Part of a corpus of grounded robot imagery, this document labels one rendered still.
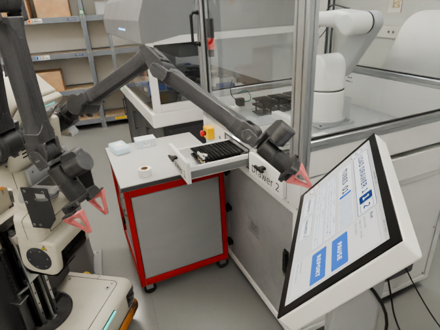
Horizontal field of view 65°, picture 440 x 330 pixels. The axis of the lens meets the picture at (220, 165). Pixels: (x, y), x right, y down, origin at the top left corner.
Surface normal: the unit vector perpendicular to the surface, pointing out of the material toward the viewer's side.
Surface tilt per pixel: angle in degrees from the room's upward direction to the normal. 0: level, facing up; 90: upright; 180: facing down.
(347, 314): 90
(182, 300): 0
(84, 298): 0
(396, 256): 90
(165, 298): 0
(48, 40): 90
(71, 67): 90
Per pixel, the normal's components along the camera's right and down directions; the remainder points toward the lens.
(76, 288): -0.05, -0.91
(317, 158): 0.41, 0.37
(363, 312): -0.30, 0.41
